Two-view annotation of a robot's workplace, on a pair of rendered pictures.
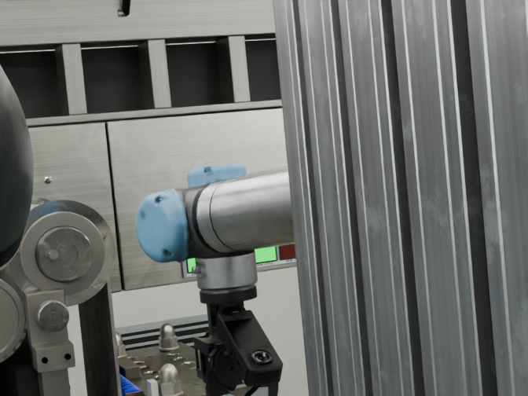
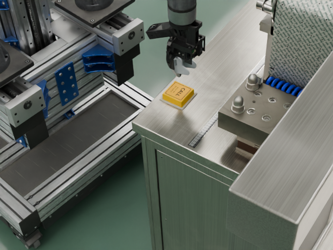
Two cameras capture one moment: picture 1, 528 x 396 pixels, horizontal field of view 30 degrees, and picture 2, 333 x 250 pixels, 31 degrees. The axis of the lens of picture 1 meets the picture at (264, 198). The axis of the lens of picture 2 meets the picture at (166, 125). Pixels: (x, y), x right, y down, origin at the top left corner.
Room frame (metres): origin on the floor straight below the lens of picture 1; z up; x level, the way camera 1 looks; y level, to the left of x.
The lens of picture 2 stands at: (2.28, -0.67, 2.16)
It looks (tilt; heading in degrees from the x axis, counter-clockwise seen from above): 47 degrees down; 148
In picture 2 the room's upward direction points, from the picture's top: 3 degrees counter-clockwise
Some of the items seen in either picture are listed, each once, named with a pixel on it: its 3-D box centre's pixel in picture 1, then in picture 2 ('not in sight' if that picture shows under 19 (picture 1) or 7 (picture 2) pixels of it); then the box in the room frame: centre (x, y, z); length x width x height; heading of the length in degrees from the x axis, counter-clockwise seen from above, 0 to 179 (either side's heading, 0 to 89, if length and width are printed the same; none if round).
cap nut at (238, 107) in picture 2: not in sight; (238, 102); (1.44, 0.07, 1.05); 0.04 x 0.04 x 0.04
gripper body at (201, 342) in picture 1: (230, 335); (185, 37); (1.22, 0.06, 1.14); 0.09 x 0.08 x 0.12; 22
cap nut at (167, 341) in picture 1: (167, 335); not in sight; (1.73, 0.19, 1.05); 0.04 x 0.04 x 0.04
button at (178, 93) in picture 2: not in sight; (178, 93); (1.20, 0.05, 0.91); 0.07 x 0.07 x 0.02; 22
